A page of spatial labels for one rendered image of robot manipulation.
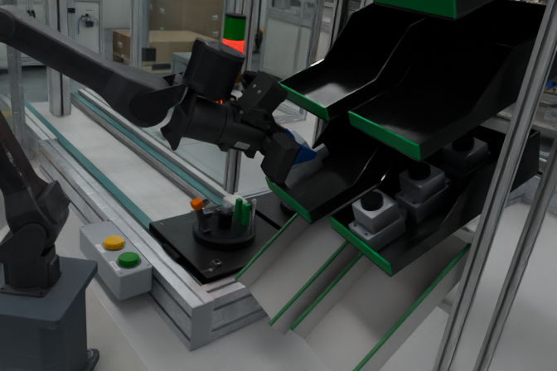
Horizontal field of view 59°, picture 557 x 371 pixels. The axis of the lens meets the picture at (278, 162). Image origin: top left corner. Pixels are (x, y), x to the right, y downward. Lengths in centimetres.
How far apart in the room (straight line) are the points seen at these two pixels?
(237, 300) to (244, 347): 9
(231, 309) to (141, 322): 18
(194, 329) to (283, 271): 20
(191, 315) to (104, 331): 19
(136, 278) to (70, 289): 24
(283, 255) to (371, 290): 18
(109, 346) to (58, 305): 25
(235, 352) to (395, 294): 35
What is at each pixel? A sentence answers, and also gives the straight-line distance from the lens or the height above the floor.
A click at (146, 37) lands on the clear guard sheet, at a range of 165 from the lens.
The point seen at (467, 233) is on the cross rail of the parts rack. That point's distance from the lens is 73.
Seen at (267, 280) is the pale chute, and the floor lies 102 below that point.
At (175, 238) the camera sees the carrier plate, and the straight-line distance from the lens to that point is 109.
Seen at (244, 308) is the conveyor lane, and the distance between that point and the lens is 102.
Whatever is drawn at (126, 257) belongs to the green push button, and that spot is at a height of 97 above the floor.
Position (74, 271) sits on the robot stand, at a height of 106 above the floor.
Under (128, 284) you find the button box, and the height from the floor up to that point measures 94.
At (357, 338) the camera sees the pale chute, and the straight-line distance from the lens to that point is 80.
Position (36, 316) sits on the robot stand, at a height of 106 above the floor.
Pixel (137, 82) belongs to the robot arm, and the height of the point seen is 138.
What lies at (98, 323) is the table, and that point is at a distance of 106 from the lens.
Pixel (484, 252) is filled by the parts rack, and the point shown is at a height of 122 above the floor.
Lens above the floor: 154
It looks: 22 degrees down
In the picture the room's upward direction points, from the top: 8 degrees clockwise
